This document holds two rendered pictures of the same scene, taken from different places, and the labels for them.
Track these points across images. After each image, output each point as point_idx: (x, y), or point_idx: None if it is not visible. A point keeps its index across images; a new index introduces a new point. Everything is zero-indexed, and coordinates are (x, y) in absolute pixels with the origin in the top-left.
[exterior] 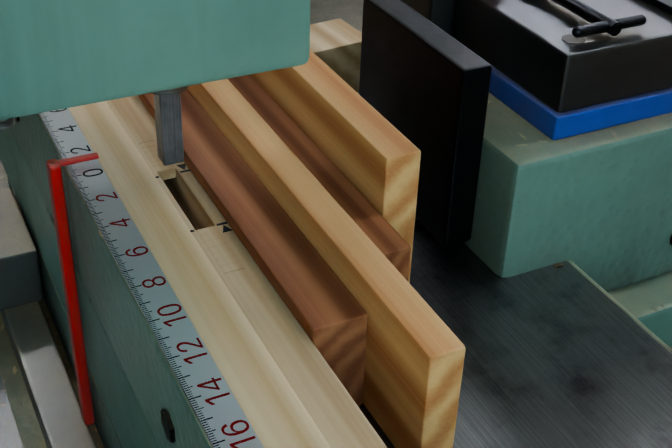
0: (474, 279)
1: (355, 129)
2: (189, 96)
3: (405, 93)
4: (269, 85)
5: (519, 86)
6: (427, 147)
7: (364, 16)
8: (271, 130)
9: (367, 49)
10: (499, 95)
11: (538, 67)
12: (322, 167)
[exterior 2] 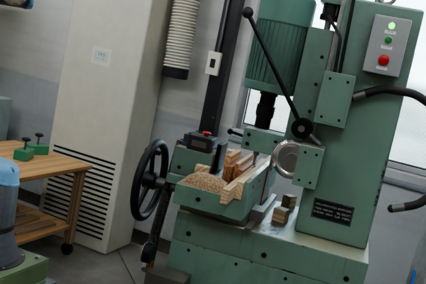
0: (222, 167)
1: (239, 151)
2: (240, 167)
3: (223, 152)
4: (232, 160)
5: (213, 146)
6: (224, 156)
7: (221, 148)
8: (241, 159)
9: (220, 152)
10: (213, 149)
11: (215, 141)
12: (239, 159)
